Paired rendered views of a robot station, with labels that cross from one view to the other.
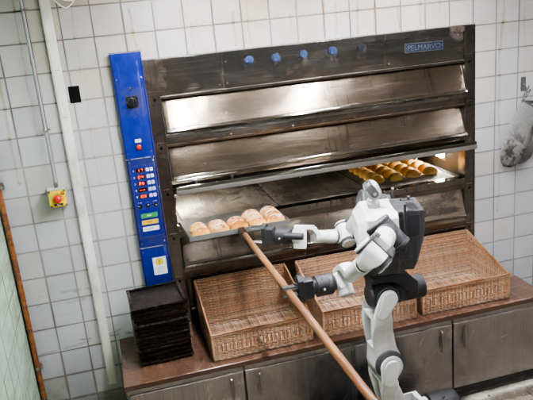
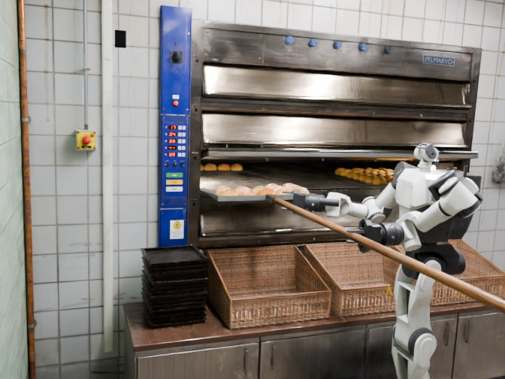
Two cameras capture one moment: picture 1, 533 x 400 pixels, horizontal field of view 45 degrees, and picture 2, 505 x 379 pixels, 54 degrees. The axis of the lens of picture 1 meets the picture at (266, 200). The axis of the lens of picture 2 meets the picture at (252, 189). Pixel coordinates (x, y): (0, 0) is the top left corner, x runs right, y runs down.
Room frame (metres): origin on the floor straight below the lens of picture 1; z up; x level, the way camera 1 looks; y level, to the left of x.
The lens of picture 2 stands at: (0.67, 0.52, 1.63)
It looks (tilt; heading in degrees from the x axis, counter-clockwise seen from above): 9 degrees down; 354
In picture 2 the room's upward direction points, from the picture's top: 2 degrees clockwise
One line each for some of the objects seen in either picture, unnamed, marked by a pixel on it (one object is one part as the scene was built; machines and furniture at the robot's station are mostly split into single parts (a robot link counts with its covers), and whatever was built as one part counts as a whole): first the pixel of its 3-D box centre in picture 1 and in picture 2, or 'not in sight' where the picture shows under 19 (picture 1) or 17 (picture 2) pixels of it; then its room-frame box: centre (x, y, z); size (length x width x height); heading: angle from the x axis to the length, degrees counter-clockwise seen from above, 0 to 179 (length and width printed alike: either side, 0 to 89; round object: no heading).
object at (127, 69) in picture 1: (140, 204); (149, 186); (4.30, 0.87, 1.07); 1.93 x 0.16 x 2.15; 14
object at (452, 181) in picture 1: (327, 202); (339, 192); (3.67, -0.36, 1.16); 1.80 x 0.06 x 0.04; 104
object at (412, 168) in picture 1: (386, 166); (381, 175); (4.21, -0.83, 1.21); 0.61 x 0.48 x 0.06; 14
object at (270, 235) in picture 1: (274, 235); (305, 202); (3.09, -0.02, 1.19); 0.12 x 0.10 x 0.13; 69
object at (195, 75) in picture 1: (317, 60); (348, 54); (3.67, -0.36, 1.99); 1.80 x 0.08 x 0.21; 104
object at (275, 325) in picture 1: (251, 309); (265, 282); (3.25, 0.14, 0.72); 0.56 x 0.49 x 0.28; 104
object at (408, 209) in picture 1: (388, 233); (435, 201); (2.77, -0.54, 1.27); 0.34 x 0.30 x 0.36; 179
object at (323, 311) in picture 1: (354, 288); (363, 274); (3.39, -0.45, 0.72); 0.56 x 0.49 x 0.28; 103
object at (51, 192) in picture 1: (58, 197); (86, 140); (3.25, 1.08, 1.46); 0.10 x 0.07 x 0.10; 104
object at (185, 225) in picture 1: (233, 220); (256, 192); (3.39, 0.19, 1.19); 0.55 x 0.36 x 0.03; 104
